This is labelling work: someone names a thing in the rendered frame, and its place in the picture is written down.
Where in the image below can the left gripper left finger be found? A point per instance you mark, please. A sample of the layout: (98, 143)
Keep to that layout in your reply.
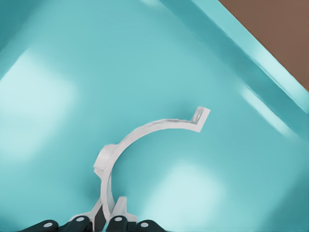
(80, 221)

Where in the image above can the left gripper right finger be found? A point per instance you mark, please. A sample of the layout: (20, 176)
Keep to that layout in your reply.
(118, 221)

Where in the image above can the white drainage pipe clamp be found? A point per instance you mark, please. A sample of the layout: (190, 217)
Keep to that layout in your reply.
(135, 132)

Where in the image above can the teal plastic tray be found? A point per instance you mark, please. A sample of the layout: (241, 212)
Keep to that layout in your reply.
(144, 72)

